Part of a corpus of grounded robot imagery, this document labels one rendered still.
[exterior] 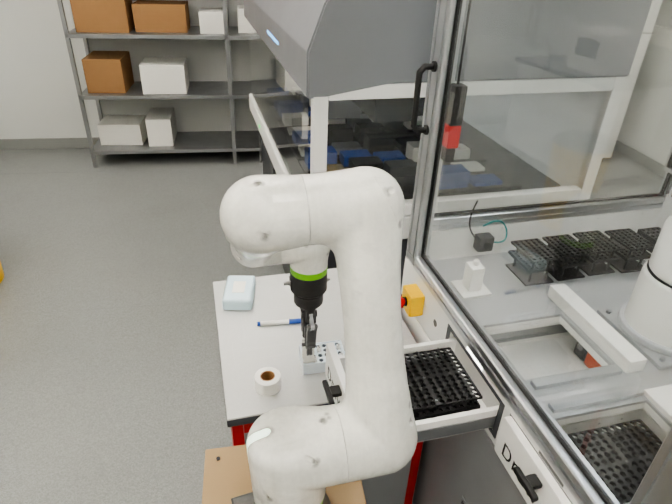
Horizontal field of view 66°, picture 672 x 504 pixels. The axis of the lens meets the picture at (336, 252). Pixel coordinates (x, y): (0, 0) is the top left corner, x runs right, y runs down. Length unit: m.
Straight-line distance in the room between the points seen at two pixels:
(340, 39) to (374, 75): 0.16
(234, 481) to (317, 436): 0.31
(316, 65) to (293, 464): 1.20
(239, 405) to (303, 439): 0.56
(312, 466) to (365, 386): 0.15
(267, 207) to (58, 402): 2.06
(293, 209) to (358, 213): 0.10
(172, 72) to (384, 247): 4.04
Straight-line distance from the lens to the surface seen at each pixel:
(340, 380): 1.24
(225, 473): 1.17
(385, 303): 0.82
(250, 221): 0.75
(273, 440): 0.89
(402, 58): 1.78
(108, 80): 4.85
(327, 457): 0.89
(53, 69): 5.42
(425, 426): 1.23
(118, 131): 5.03
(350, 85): 1.74
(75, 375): 2.79
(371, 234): 0.78
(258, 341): 1.60
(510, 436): 1.23
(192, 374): 2.63
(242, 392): 1.45
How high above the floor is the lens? 1.81
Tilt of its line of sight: 31 degrees down
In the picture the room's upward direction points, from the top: 2 degrees clockwise
